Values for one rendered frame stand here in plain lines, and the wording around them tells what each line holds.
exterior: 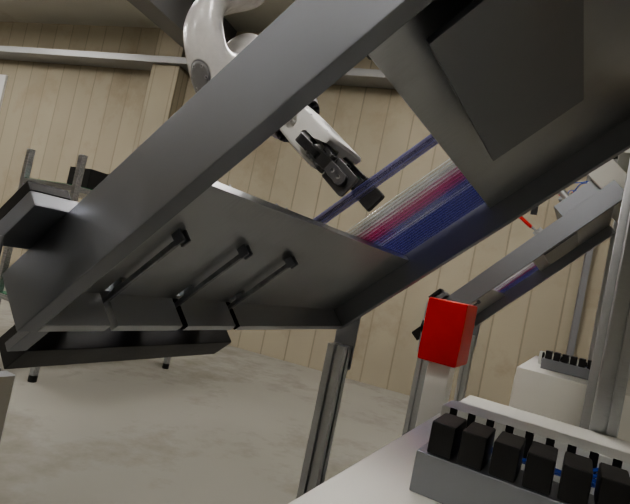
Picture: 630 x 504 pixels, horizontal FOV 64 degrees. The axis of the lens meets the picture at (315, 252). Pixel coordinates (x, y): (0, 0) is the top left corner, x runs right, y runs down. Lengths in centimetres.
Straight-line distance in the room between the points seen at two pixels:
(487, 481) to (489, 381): 358
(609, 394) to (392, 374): 317
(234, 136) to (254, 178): 418
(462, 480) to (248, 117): 33
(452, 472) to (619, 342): 59
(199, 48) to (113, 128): 483
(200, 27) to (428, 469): 60
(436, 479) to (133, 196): 34
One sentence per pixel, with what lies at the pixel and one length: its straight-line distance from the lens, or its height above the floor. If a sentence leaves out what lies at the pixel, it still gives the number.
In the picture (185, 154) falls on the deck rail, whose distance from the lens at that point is 41.
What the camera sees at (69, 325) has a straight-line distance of 55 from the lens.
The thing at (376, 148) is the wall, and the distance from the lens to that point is 427.
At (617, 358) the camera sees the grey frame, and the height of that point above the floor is 74.
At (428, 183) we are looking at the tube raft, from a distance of 76.
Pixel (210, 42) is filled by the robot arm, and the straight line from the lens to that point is 74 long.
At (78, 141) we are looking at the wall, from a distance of 581.
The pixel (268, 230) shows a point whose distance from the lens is 61.
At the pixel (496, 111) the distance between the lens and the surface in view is 57.
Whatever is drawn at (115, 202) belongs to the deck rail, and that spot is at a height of 81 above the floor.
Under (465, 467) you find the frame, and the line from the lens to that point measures 46.
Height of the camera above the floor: 78
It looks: 2 degrees up
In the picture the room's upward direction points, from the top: 12 degrees clockwise
